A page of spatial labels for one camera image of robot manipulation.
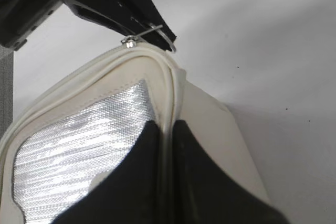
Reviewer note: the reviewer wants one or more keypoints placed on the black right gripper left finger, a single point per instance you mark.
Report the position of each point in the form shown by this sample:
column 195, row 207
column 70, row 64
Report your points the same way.
column 128, row 193

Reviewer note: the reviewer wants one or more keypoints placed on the cream zippered lunch bag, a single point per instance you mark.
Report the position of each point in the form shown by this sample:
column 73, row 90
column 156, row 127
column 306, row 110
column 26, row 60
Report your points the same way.
column 81, row 129

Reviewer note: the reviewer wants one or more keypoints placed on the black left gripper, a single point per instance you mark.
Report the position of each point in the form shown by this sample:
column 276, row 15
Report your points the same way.
column 19, row 18

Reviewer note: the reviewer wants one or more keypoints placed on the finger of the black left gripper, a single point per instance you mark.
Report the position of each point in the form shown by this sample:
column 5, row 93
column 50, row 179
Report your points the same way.
column 147, row 6

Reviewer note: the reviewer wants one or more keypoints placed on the silver ring zipper pull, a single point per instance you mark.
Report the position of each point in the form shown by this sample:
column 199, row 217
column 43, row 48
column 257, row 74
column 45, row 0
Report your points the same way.
column 154, row 35

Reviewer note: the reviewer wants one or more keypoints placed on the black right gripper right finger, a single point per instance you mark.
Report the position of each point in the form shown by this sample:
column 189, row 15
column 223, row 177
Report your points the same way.
column 204, row 193

